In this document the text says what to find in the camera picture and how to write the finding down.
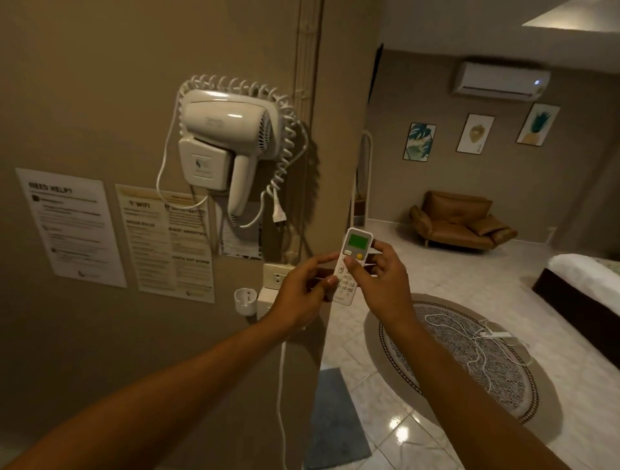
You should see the person's right hand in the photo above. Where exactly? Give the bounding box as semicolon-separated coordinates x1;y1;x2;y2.
343;240;416;326

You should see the person's left hand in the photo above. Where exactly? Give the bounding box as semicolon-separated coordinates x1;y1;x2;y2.
264;253;344;334

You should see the white air conditioner remote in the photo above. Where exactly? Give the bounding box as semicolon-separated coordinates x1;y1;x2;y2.
333;227;374;306

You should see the person's left forearm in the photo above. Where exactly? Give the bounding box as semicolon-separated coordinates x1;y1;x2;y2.
0;314;311;470

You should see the person's right forearm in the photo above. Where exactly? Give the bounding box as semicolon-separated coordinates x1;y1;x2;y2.
374;307;566;470

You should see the arched standing mirror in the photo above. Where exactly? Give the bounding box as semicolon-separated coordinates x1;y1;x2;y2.
356;129;374;217

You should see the small paper notice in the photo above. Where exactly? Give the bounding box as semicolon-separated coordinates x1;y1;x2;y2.
218;200;265;260

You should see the brown leather armchair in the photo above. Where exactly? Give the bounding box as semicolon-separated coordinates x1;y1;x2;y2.
409;190;518;251

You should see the framed green leaf picture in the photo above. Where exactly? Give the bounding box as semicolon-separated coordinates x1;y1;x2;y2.
402;122;437;163

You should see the blue-grey floor mat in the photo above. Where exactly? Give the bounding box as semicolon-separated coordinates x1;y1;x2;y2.
304;366;373;470

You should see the beige laminated info notice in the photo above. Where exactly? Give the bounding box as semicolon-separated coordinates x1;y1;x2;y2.
115;183;217;305

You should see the framed beige leaf picture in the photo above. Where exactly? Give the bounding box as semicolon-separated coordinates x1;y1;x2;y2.
456;114;496;154

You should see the round patterned rug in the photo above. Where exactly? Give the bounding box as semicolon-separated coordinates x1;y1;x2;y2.
363;292;553;427

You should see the framed pineapple picture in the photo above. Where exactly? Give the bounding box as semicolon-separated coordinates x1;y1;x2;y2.
515;103;562;145

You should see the white bedding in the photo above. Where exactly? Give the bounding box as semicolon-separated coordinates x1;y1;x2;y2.
546;253;620;316

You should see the white paper help notice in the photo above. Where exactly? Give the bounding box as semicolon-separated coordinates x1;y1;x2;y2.
15;168;128;289

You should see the beige wall power outlet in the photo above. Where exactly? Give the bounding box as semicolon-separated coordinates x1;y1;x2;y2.
263;262;297;291

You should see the white round wall cup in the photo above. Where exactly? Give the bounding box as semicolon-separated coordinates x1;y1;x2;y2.
233;287;259;317

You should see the white cable on wall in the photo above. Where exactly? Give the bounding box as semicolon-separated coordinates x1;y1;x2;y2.
275;339;292;470

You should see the thin white charging cable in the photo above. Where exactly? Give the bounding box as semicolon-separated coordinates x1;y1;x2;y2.
425;313;534;394

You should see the white coiled cord with plug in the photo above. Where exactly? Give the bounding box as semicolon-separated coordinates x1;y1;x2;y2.
155;75;311;239

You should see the white hair dryer wall holder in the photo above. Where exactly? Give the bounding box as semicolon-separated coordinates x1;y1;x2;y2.
178;136;233;192

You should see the white wall hair dryer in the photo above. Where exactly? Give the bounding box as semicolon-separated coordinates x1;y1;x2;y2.
180;89;275;217

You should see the beige wall cable conduit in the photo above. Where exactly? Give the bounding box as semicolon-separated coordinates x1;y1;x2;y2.
293;0;324;264

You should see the dark bed frame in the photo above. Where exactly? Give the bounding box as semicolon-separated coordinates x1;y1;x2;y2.
531;267;620;345

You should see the white wall air conditioner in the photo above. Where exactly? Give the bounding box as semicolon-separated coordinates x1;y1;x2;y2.
452;60;552;103

